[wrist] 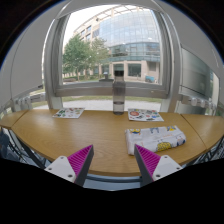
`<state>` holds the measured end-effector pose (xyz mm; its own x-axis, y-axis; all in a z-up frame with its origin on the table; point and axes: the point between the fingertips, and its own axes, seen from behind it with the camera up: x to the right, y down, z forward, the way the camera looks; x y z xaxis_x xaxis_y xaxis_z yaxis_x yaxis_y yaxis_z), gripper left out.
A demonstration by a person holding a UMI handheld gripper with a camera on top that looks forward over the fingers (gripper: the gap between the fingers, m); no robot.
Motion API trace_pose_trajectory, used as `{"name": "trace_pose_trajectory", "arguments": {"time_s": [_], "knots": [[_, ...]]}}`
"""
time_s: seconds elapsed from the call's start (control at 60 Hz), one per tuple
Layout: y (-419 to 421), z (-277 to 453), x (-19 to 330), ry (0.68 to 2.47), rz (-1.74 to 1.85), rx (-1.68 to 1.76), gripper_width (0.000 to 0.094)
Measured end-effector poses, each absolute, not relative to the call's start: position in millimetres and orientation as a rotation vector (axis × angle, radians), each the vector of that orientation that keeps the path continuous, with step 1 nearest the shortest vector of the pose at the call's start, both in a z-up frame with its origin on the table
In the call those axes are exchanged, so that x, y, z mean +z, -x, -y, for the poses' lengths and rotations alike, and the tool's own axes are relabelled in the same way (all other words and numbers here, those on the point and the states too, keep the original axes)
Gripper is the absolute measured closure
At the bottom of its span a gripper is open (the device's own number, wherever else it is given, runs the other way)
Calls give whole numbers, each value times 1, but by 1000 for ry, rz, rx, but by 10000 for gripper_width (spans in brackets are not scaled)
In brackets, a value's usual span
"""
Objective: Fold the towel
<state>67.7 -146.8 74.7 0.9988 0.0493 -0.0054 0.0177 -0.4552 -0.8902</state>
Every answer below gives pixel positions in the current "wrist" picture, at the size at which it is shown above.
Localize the right sticker sheet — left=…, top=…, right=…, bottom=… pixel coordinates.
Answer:
left=128, top=108, right=163, bottom=121

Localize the grey window frame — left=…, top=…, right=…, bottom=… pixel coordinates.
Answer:
left=43, top=0, right=180, bottom=112

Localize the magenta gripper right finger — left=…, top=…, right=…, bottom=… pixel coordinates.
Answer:
left=133, top=143, right=184, bottom=188

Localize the right white power strip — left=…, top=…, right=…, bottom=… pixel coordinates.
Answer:
left=181, top=95, right=216, bottom=109

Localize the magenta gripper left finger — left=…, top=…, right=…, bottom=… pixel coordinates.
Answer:
left=44, top=144, right=95, bottom=187

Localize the white power strip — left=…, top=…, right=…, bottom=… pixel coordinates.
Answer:
left=12, top=92, right=47, bottom=111
left=181, top=95, right=216, bottom=109

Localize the white cartoon print towel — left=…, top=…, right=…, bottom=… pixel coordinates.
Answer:
left=125, top=125, right=186, bottom=155

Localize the sticker sheet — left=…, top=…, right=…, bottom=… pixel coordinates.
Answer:
left=53, top=107, right=84, bottom=118
left=128, top=108, right=163, bottom=121

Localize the left sticker sheet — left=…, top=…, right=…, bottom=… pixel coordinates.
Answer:
left=53, top=107, right=84, bottom=118

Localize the grey translucent water bottle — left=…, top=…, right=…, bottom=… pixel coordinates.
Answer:
left=112, top=70, right=126, bottom=115

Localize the left white power strip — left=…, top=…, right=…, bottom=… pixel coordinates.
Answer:
left=12, top=92, right=47, bottom=111

